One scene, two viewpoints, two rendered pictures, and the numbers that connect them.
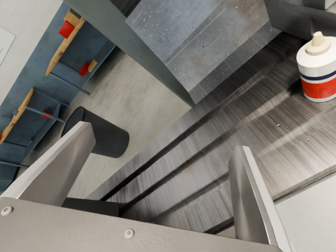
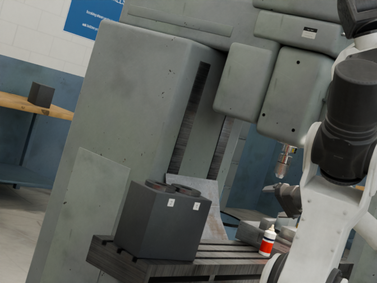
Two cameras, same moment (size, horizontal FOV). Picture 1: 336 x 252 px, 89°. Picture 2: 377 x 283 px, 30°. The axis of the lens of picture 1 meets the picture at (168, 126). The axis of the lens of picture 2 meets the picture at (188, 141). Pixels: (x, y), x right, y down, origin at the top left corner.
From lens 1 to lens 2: 2.30 m
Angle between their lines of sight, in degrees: 78
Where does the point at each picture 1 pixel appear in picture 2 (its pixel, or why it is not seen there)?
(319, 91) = (267, 247)
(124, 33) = (158, 177)
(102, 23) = (159, 161)
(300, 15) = (255, 232)
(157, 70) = not seen: hidden behind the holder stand
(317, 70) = (271, 235)
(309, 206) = not seen: outside the picture
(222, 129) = (230, 249)
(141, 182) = not seen: hidden behind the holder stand
